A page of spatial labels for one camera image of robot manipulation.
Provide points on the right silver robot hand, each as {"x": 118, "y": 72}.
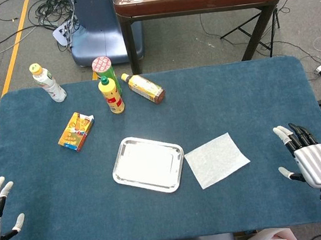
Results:
{"x": 315, "y": 162}

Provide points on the white paper sheet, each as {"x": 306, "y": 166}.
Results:
{"x": 216, "y": 161}

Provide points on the silver metal tray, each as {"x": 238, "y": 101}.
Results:
{"x": 147, "y": 164}

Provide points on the white plastic bag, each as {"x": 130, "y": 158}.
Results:
{"x": 266, "y": 238}

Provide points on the blue table cloth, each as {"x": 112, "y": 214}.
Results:
{"x": 220, "y": 104}

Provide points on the orange snack box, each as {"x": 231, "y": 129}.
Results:
{"x": 75, "y": 133}

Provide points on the black tripod stand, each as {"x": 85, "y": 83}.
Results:
{"x": 261, "y": 44}

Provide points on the white bottle yellow cap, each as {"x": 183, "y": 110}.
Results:
{"x": 49, "y": 84}

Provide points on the yellow bottle green cap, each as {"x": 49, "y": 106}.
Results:
{"x": 111, "y": 95}

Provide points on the brown tea bottle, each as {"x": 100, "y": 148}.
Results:
{"x": 145, "y": 88}

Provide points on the green can pink lid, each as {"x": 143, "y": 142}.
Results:
{"x": 102, "y": 65}

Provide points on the white power strip with plugs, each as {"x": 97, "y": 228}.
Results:
{"x": 62, "y": 34}

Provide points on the blue machine base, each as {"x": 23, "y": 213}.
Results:
{"x": 99, "y": 25}

